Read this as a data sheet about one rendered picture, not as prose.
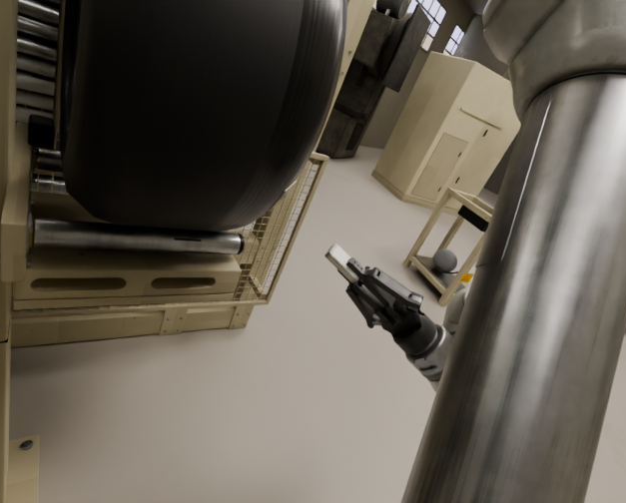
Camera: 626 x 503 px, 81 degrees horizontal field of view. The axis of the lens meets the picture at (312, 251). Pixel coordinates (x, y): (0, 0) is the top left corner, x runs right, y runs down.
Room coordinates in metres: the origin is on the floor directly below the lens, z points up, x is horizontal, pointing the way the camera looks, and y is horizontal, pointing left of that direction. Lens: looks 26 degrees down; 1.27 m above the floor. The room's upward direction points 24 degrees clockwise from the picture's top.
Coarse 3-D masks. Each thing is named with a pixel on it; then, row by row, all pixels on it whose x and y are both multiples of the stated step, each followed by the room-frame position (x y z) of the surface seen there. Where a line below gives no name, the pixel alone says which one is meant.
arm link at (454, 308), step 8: (464, 288) 0.77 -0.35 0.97; (456, 296) 0.74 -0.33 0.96; (464, 296) 0.70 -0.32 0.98; (448, 304) 0.75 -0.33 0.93; (456, 304) 0.70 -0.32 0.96; (448, 312) 0.71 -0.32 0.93; (456, 312) 0.68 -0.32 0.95; (448, 320) 0.69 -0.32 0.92; (456, 320) 0.67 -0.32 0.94; (448, 328) 0.67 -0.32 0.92
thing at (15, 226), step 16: (16, 128) 0.63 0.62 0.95; (16, 144) 0.57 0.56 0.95; (16, 160) 0.52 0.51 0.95; (32, 160) 0.60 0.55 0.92; (16, 176) 0.48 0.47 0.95; (16, 192) 0.44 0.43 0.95; (16, 208) 0.41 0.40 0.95; (0, 224) 0.37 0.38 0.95; (16, 224) 0.38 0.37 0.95; (0, 240) 0.37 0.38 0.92; (16, 240) 0.38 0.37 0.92; (0, 256) 0.37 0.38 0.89; (16, 256) 0.38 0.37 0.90; (0, 272) 0.37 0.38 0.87; (16, 272) 0.38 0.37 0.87
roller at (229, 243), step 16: (32, 224) 0.43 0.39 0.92; (48, 224) 0.44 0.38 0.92; (64, 224) 0.46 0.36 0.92; (80, 224) 0.47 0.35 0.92; (96, 224) 0.49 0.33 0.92; (112, 224) 0.51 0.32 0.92; (48, 240) 0.43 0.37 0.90; (64, 240) 0.44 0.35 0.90; (80, 240) 0.46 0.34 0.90; (96, 240) 0.47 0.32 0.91; (112, 240) 0.49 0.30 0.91; (128, 240) 0.50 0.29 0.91; (144, 240) 0.52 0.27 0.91; (160, 240) 0.54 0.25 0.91; (176, 240) 0.56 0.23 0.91; (192, 240) 0.58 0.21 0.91; (208, 240) 0.60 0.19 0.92; (224, 240) 0.62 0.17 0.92; (240, 240) 0.65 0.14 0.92
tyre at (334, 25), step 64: (128, 0) 0.38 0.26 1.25; (192, 0) 0.40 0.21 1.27; (256, 0) 0.45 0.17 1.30; (320, 0) 0.52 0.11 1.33; (64, 64) 0.69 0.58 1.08; (128, 64) 0.37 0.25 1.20; (192, 64) 0.40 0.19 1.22; (256, 64) 0.45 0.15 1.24; (320, 64) 0.51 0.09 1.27; (64, 128) 0.62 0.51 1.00; (128, 128) 0.38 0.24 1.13; (192, 128) 0.41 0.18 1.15; (256, 128) 0.46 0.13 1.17; (320, 128) 0.56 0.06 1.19; (128, 192) 0.41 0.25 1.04; (192, 192) 0.45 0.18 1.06; (256, 192) 0.50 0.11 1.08
